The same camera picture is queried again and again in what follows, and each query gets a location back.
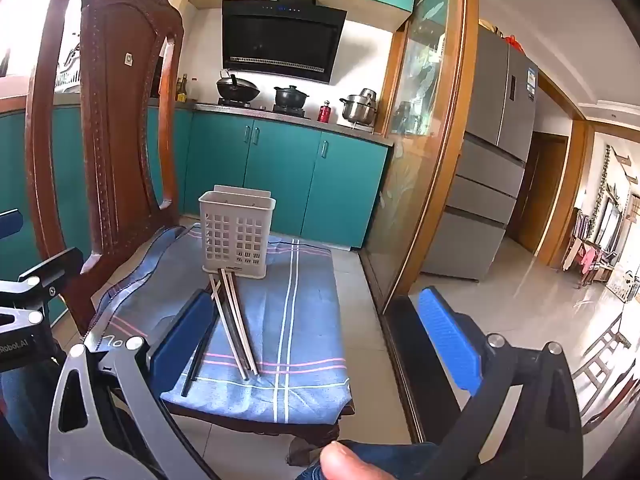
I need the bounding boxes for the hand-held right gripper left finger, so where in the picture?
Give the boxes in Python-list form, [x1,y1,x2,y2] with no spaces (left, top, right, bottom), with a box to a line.
[47,290,219,480]

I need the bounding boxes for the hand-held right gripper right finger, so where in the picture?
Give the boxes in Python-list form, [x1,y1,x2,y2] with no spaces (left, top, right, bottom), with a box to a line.
[417,287,585,480]

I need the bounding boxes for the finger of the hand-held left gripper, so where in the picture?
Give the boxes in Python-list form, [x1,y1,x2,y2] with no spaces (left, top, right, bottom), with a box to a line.
[0,210,24,239]
[17,247,84,311]

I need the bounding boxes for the silver metal chopstick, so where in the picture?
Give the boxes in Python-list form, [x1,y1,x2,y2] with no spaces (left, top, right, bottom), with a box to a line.
[220,269,249,381]

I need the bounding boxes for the white plastic utensil holder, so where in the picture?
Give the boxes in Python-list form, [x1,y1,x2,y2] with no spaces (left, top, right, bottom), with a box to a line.
[198,185,277,281]

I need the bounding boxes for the person's right hand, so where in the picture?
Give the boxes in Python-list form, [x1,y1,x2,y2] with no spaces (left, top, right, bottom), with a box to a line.
[318,444,373,480]

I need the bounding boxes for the person's left leg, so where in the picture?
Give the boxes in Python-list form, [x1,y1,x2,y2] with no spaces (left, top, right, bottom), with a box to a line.
[0,367,56,466]

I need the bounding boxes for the person's leg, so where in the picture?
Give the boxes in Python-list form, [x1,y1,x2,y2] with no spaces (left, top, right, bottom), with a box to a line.
[0,367,56,466]
[295,439,443,480]

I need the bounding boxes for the blue plaid cloth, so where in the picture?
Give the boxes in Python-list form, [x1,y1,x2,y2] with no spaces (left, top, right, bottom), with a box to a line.
[92,225,351,426]

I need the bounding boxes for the person's right leg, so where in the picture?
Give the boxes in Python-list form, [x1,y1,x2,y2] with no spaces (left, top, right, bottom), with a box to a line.
[295,439,443,480]

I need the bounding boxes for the slatted wooden chair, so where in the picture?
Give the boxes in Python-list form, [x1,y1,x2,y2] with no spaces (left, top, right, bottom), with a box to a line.
[570,305,640,436]

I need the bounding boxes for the carved wooden chair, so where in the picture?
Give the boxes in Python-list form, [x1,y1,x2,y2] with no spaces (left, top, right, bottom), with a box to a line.
[25,0,357,466]

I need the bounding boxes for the clothes drying rack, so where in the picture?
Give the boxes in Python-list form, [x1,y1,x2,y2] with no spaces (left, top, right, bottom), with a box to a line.
[562,210,616,286]

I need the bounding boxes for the kitchen window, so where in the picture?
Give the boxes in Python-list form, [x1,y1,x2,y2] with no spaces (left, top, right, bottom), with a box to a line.
[0,0,83,93]

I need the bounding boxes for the brown wooden door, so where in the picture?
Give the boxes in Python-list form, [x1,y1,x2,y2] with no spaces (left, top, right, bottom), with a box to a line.
[510,132,571,256]

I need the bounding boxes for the teal base cabinets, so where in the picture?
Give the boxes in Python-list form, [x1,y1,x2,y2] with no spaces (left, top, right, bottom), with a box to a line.
[0,105,396,321]

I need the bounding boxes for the wood-framed sliding glass door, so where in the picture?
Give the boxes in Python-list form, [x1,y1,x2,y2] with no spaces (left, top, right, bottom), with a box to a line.
[357,0,482,316]

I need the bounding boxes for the grey refrigerator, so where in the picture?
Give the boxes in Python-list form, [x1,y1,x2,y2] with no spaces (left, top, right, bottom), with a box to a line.
[420,22,540,283]

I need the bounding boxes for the stainless steel stockpot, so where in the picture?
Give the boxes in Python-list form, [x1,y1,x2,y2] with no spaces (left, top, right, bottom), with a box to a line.
[340,88,379,126]

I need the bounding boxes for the gas stove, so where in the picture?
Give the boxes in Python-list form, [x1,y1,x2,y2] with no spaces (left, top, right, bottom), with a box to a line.
[216,99,310,115]

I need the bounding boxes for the black wok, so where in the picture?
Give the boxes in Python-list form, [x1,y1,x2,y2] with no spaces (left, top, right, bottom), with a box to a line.
[216,72,262,102]

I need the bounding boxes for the black lidded pot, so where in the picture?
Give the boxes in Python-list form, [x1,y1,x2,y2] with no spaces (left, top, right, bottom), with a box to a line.
[273,85,310,109]

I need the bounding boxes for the black range hood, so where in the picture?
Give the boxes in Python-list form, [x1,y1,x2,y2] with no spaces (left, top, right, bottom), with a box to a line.
[221,0,348,85]

